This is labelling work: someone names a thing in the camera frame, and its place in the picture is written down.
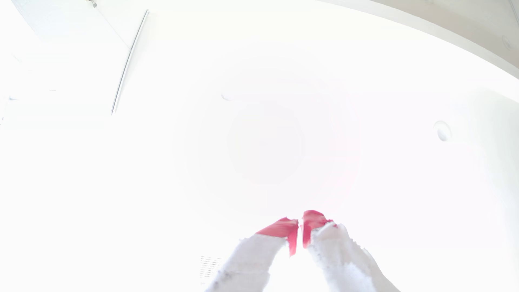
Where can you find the white vent grille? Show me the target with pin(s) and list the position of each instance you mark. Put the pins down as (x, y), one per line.
(211, 267)

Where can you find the round white ceiling fixture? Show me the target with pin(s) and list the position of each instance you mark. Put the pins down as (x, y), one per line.
(442, 131)

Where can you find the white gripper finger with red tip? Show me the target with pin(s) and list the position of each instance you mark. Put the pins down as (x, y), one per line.
(251, 259)
(340, 259)

